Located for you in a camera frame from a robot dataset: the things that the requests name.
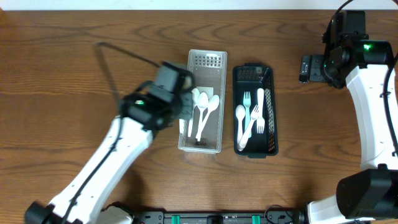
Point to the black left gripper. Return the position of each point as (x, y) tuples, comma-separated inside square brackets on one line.
[(185, 106)]

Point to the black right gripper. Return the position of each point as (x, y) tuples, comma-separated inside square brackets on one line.
[(311, 67)]

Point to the white plastic spoon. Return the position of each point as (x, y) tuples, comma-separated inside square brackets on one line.
[(213, 103), (202, 106), (195, 95)]

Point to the mint green plastic fork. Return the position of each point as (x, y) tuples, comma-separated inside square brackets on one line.
[(247, 104)]

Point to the pink-white plastic fork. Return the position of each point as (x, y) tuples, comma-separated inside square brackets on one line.
[(244, 140)]

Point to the white fork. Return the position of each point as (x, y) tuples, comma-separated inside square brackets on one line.
[(260, 101)]

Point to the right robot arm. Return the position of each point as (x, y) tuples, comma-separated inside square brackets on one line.
[(366, 68)]

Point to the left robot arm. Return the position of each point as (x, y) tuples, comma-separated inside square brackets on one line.
[(152, 107)]

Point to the white label in basket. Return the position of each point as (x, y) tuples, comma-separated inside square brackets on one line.
[(208, 90)]

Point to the clear plastic basket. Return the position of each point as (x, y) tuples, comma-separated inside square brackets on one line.
[(203, 132)]

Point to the white spoon in green basket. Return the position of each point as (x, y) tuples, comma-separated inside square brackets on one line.
[(240, 115)]

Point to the dark green plastic basket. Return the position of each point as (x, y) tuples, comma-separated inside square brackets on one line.
[(255, 122)]

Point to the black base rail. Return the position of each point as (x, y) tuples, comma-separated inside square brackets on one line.
[(205, 217)]

